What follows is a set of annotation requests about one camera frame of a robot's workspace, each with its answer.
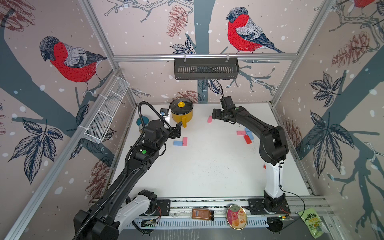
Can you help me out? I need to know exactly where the black hanging shelf basket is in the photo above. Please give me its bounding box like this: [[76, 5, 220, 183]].
[[174, 58, 240, 80]]

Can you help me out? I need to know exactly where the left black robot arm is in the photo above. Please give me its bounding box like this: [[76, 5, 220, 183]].
[[74, 109, 182, 240]]

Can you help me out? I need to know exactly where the brown packet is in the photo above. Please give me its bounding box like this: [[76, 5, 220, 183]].
[[191, 208, 215, 221]]

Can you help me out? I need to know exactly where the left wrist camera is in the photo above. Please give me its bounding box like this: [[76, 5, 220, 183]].
[[160, 108, 170, 123]]

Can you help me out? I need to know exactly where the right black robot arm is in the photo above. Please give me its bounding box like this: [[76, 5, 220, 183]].
[[212, 96, 289, 214]]

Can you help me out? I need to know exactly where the pink round cup lid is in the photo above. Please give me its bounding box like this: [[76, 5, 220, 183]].
[[226, 205, 248, 230]]

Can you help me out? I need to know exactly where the yellow pot with handle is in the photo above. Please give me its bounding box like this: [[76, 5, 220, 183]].
[[171, 110, 193, 128]]

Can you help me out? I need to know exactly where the glass lid yellow knob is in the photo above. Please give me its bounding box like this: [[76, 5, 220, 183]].
[[169, 98, 194, 115]]

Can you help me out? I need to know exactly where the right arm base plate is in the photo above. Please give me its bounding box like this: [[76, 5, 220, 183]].
[[246, 198, 291, 216]]

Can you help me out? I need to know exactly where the white wire basket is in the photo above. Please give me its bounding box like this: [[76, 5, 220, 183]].
[[83, 76, 130, 144]]

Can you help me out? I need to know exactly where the pink block right cluster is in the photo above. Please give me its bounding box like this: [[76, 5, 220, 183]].
[[237, 131, 247, 136]]

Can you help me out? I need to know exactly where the green snack packet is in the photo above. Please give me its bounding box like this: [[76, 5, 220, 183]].
[[298, 208, 330, 239]]

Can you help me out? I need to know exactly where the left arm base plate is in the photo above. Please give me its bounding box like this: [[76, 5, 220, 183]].
[[144, 199, 171, 216]]

